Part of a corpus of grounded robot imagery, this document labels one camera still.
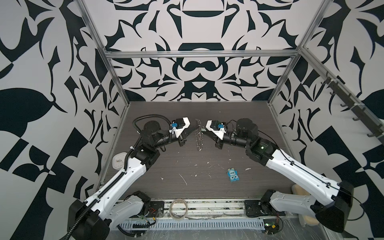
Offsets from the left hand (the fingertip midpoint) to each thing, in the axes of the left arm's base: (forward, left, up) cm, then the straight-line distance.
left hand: (197, 121), depth 63 cm
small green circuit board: (-35, -34, -37) cm, 61 cm away
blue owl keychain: (-11, -20, -36) cm, 42 cm away
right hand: (-2, -3, -4) cm, 5 cm away
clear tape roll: (-27, +14, -34) cm, 46 cm away
